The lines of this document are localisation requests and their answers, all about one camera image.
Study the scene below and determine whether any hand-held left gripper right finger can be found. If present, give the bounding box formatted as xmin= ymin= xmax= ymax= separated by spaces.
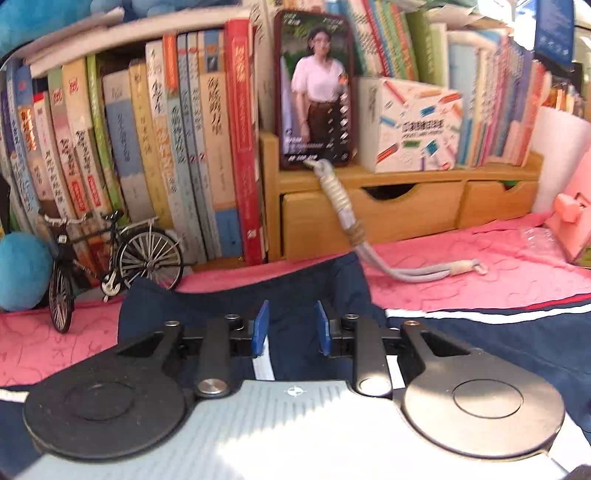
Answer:
xmin=313 ymin=300 xmax=472 ymax=398

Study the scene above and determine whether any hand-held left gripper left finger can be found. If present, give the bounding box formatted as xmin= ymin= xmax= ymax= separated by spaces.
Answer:
xmin=117 ymin=300 xmax=270 ymax=400

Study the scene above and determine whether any navy and white jacket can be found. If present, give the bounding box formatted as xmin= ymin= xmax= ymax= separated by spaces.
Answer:
xmin=0 ymin=251 xmax=591 ymax=462

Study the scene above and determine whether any wooden desk organizer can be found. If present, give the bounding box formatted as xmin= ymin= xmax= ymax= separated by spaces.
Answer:
xmin=259 ymin=131 xmax=543 ymax=261

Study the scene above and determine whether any black miniature bicycle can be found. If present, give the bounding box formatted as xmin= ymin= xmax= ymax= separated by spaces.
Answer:
xmin=39 ymin=210 xmax=185 ymax=334

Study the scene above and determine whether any wooden organizer drawer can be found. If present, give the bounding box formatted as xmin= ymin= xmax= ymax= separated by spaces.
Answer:
xmin=281 ymin=181 xmax=465 ymax=259
xmin=459 ymin=180 xmax=539 ymax=229

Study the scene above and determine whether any row of upright paperback books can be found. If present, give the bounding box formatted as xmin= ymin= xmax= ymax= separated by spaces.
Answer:
xmin=0 ymin=18 xmax=269 ymax=278

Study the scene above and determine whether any white box with pencil print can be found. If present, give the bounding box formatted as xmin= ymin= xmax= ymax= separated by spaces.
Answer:
xmin=358 ymin=76 xmax=464 ymax=174

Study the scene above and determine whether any smartphone with lit screen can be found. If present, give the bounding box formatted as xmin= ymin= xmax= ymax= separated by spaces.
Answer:
xmin=274 ymin=10 xmax=357 ymax=171

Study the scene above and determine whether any clear plastic bag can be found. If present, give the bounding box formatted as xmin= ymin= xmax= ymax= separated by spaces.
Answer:
xmin=517 ymin=224 xmax=566 ymax=252

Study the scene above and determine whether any teal plush ball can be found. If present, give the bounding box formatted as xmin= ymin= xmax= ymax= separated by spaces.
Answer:
xmin=0 ymin=232 xmax=54 ymax=311

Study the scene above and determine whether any pink toy house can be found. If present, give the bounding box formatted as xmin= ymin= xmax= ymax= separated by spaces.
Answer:
xmin=542 ymin=145 xmax=591 ymax=268

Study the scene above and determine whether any blue plush toy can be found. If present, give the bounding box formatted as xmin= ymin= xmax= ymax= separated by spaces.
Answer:
xmin=0 ymin=0 xmax=245 ymax=56

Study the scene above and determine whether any dark blue box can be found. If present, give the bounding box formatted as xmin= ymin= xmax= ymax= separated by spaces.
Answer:
xmin=533 ymin=0 xmax=575 ymax=70

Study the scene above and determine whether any grey phone lanyard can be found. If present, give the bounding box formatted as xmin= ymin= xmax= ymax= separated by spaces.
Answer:
xmin=308 ymin=159 xmax=489 ymax=283

